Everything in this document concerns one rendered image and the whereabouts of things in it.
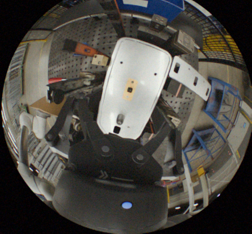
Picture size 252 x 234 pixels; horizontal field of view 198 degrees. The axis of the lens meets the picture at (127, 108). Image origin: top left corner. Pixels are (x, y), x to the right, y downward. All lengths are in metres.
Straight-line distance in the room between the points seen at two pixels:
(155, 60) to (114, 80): 0.17
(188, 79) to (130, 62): 0.25
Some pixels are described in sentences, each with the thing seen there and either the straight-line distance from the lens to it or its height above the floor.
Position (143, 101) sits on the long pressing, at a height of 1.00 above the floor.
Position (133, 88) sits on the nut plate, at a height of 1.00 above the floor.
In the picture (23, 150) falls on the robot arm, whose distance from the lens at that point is 0.71.
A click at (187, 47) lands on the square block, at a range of 0.34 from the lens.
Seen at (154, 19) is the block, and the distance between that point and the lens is 0.31.
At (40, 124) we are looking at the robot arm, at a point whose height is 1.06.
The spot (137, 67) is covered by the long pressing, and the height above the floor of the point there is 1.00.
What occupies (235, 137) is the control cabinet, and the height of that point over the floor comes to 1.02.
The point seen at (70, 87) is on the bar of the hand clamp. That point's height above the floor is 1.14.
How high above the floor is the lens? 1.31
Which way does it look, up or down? 65 degrees down
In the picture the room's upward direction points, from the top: 171 degrees counter-clockwise
